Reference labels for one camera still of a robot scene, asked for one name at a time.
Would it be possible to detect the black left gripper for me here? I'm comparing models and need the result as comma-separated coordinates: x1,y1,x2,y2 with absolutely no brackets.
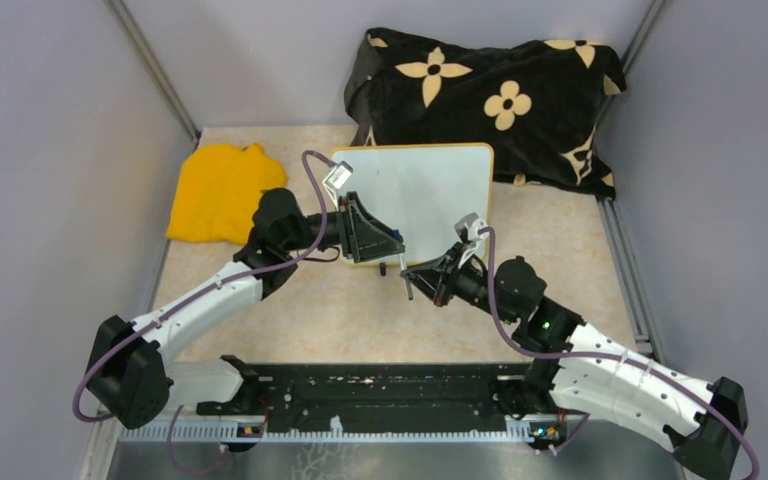
283,191,406,263

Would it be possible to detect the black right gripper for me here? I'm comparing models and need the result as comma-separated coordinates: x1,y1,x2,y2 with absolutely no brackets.
403,241,518,325

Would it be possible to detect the yellow framed whiteboard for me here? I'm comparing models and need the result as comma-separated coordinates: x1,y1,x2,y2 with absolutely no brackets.
331,143,494,265

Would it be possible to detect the white blue marker pen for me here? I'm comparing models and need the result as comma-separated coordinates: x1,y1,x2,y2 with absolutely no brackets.
398,253,414,301

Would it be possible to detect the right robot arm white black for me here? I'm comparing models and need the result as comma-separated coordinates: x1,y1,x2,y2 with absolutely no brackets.
401,243,748,479

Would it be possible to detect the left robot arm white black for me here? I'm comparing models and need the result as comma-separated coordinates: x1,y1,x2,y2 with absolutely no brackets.
78,188,405,429

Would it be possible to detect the yellow cloth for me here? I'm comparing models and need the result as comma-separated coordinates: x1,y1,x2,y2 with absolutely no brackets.
166,143,288,245

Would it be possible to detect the black floral blanket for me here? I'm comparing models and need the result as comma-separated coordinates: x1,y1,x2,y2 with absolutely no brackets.
343,27,627,199

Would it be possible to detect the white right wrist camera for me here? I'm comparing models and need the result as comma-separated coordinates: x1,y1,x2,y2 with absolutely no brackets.
454,212,488,266

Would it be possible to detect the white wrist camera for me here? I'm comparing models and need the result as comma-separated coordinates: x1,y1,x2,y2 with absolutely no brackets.
454,212,488,266
322,162,353,192

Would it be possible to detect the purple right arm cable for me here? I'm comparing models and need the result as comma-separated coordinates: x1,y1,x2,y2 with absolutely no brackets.
477,227,761,480

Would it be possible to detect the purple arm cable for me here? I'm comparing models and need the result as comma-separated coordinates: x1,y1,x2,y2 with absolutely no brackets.
477,227,761,480
71,150,346,476

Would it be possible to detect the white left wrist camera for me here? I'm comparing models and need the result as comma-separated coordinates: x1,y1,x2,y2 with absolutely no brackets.
322,162,353,192

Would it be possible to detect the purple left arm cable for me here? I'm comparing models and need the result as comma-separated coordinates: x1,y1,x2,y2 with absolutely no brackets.
71,150,346,476

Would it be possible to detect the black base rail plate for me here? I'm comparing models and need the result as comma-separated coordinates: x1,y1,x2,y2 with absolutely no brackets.
196,360,568,434

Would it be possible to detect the white perforated cable tray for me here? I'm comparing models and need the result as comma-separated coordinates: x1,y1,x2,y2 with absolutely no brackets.
118,417,535,444

